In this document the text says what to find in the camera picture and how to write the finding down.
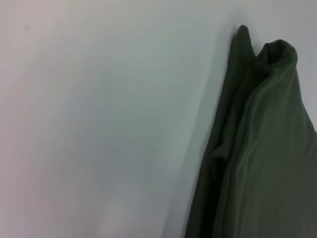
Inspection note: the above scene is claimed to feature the dark green shirt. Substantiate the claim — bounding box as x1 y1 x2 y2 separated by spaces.
184 24 317 238

